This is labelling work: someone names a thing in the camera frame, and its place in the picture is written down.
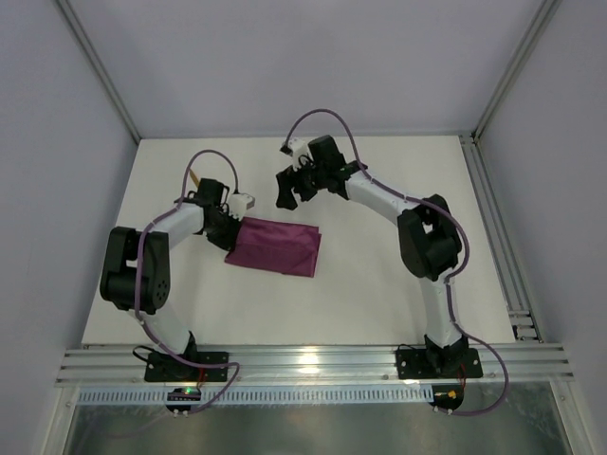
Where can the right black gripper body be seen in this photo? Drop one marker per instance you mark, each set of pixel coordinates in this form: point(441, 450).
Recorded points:
point(303, 179)

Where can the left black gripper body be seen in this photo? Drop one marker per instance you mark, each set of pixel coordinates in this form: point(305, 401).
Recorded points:
point(225, 232)

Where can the purple cloth napkin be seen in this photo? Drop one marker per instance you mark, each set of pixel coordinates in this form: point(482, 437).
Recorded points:
point(290, 249)

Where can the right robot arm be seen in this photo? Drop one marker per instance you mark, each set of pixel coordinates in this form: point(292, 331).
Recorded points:
point(428, 238)

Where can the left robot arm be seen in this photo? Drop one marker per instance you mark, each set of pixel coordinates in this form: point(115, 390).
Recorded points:
point(136, 278)

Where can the left black controller board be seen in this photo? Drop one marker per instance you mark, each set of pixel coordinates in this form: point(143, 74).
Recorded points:
point(182, 400)

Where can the black controller board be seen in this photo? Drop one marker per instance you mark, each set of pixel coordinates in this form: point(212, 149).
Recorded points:
point(446, 399)
point(182, 400)

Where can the right black controller board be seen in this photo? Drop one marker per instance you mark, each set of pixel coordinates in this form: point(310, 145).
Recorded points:
point(446, 399)

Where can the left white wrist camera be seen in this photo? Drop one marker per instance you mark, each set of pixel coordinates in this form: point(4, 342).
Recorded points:
point(239, 204)

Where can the gold knife black handle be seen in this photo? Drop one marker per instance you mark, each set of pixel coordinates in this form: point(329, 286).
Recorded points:
point(194, 178)

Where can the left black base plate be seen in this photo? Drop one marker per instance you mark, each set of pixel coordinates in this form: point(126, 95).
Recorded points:
point(163, 368)

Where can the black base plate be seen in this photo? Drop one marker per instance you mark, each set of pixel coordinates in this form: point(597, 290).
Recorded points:
point(422, 363)
point(163, 368)

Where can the front aluminium rail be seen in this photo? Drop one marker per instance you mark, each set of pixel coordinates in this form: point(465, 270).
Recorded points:
point(306, 365)

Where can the aluminium rail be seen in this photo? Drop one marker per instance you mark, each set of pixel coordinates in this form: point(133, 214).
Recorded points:
point(306, 365)
point(525, 326)

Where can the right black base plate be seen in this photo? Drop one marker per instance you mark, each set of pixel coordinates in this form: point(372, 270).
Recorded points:
point(422, 363)

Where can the slotted cable duct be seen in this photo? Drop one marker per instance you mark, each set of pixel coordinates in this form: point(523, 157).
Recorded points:
point(263, 395)

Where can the left corner frame post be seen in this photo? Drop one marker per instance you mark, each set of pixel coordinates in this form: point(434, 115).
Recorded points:
point(97, 66)

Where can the corner frame post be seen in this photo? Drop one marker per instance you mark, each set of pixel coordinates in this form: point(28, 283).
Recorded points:
point(515, 66)
point(97, 66)

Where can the right side aluminium rail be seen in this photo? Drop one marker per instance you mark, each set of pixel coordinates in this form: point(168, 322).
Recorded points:
point(525, 326)

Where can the right corner frame post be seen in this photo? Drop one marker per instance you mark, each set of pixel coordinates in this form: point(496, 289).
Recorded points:
point(515, 66)

